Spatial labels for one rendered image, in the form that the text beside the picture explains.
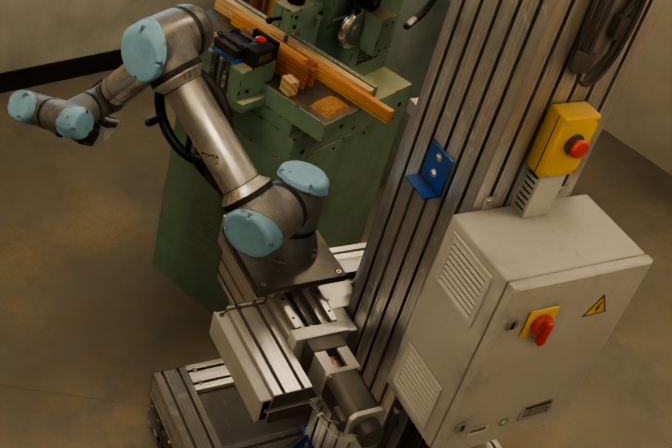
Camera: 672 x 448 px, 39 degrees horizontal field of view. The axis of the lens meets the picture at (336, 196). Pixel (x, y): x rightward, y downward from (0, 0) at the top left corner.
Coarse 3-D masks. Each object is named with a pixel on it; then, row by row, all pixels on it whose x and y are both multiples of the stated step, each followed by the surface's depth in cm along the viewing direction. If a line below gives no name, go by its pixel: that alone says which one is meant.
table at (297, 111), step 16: (224, 16) 284; (224, 32) 277; (272, 80) 262; (256, 96) 259; (272, 96) 259; (288, 96) 257; (304, 96) 259; (320, 96) 261; (336, 96) 263; (240, 112) 255; (288, 112) 257; (304, 112) 254; (352, 112) 259; (304, 128) 256; (320, 128) 252; (336, 128) 256
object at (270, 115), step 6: (258, 108) 264; (264, 108) 263; (258, 114) 265; (264, 114) 264; (270, 114) 262; (276, 114) 261; (270, 120) 263; (276, 120) 261; (282, 120) 260; (276, 126) 262; (282, 126) 261; (288, 126) 259; (294, 126) 260; (288, 132) 260; (294, 132) 262
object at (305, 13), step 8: (280, 0) 263; (312, 0) 268; (320, 0) 269; (280, 8) 262; (288, 8) 260; (296, 8) 262; (304, 8) 263; (312, 8) 266; (320, 8) 269; (272, 16) 264; (288, 16) 261; (296, 16) 261; (304, 16) 265; (312, 16) 268; (272, 24) 266; (280, 24) 264; (288, 24) 262; (296, 24) 264; (304, 24) 267; (312, 24) 270; (288, 32) 263
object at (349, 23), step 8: (360, 8) 269; (352, 16) 266; (360, 16) 268; (344, 24) 266; (352, 24) 267; (360, 24) 271; (344, 32) 266; (352, 32) 270; (344, 40) 268; (352, 40) 272
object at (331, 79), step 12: (240, 12) 280; (240, 24) 279; (252, 24) 276; (324, 72) 265; (336, 84) 264; (348, 84) 262; (348, 96) 263; (360, 96) 260; (372, 96) 260; (372, 108) 259; (384, 108) 256; (384, 120) 258
